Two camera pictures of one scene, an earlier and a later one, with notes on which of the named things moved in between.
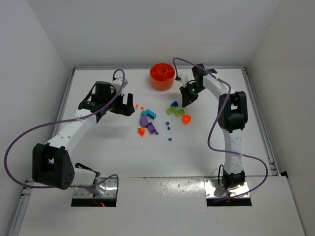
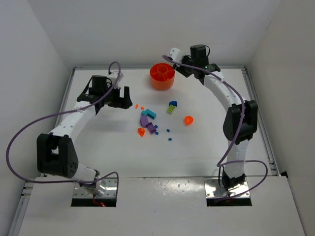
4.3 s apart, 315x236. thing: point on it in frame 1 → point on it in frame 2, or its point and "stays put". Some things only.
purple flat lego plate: (151, 128) stays put
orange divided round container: (162, 75) stays put
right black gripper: (188, 91) → (185, 69)
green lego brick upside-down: (171, 110) stays put
